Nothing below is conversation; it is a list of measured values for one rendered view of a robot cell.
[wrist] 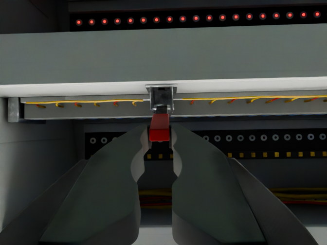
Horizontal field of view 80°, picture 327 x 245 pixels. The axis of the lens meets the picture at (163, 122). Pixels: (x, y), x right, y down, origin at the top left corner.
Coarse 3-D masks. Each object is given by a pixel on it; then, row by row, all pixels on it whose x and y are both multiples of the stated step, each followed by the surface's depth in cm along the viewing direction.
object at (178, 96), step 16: (48, 96) 22; (64, 96) 21; (80, 96) 21; (96, 96) 21; (112, 96) 21; (128, 96) 21; (144, 96) 21; (176, 96) 21; (192, 96) 21; (208, 96) 21; (224, 96) 21; (240, 96) 21
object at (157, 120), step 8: (160, 112) 16; (152, 120) 13; (160, 120) 13; (168, 120) 13; (152, 128) 12; (160, 128) 12; (168, 128) 12; (152, 136) 12; (160, 136) 12; (168, 136) 12
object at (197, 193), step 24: (192, 144) 10; (192, 168) 8; (216, 168) 8; (192, 192) 7; (216, 192) 7; (240, 192) 7; (192, 216) 6; (216, 216) 6; (240, 216) 6; (192, 240) 6; (216, 240) 6; (240, 240) 6; (264, 240) 6
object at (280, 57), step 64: (0, 64) 17; (64, 64) 16; (128, 64) 16; (192, 64) 16; (256, 64) 16; (320, 64) 16; (0, 128) 21; (64, 128) 34; (128, 128) 35; (192, 128) 35; (256, 128) 35
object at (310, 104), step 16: (256, 96) 20; (272, 96) 20; (288, 96) 20; (304, 96) 20; (320, 96) 20; (32, 112) 22; (48, 112) 22; (64, 112) 22; (80, 112) 22; (96, 112) 22; (112, 112) 22; (128, 112) 22; (144, 112) 22; (176, 112) 22; (192, 112) 22; (208, 112) 22; (224, 112) 21; (240, 112) 21; (256, 112) 21; (272, 112) 21; (288, 112) 21; (304, 112) 21; (320, 112) 21
